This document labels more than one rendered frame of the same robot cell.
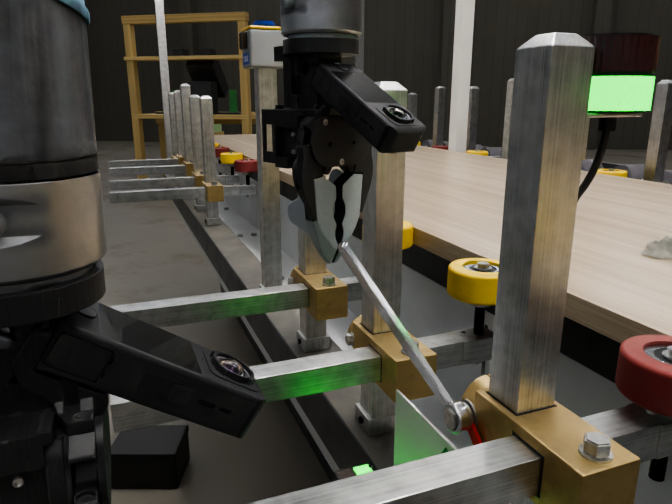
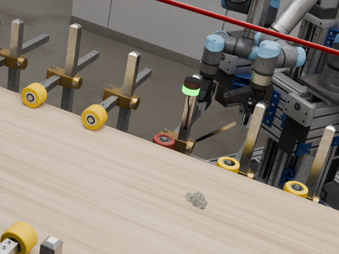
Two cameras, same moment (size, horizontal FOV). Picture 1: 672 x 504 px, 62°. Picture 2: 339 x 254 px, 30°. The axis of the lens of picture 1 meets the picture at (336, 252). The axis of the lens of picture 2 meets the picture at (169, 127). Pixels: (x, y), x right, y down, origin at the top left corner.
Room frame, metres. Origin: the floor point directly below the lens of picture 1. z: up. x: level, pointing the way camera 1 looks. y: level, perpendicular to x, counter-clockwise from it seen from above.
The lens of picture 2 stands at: (1.61, -1.84, 2.05)
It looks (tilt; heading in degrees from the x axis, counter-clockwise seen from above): 29 degrees down; 127
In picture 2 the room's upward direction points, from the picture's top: 12 degrees clockwise
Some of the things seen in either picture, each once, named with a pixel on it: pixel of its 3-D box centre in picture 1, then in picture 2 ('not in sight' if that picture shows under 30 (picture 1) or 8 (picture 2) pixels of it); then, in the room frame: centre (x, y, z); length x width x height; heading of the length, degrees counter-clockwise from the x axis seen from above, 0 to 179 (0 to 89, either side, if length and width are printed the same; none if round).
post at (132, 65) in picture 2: not in sight; (125, 109); (0.16, -0.23, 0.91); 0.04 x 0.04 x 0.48; 21
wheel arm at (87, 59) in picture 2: not in sight; (67, 72); (-0.13, -0.29, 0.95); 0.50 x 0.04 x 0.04; 111
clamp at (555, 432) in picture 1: (540, 442); (176, 142); (0.37, -0.15, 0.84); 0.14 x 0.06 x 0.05; 21
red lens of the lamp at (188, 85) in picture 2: (608, 56); (192, 82); (0.41, -0.19, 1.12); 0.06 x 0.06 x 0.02
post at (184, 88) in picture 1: (189, 146); not in sight; (2.25, 0.58, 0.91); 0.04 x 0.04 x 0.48; 21
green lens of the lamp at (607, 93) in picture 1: (604, 93); (190, 88); (0.41, -0.19, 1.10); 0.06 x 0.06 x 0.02
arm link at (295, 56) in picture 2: not in sight; (286, 55); (0.57, 0.12, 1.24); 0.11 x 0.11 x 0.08; 70
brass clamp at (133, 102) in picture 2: not in sight; (121, 98); (0.14, -0.24, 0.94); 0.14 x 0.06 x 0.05; 21
